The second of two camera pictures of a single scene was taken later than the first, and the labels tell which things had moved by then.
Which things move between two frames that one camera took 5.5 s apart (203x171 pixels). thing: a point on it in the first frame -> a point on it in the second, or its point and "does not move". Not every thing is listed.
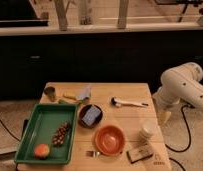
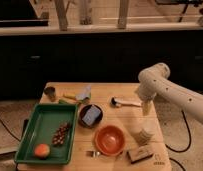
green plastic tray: [47, 135] does not move
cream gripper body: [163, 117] -> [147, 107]
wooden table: [117, 127] does not move
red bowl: [109, 140] does not move
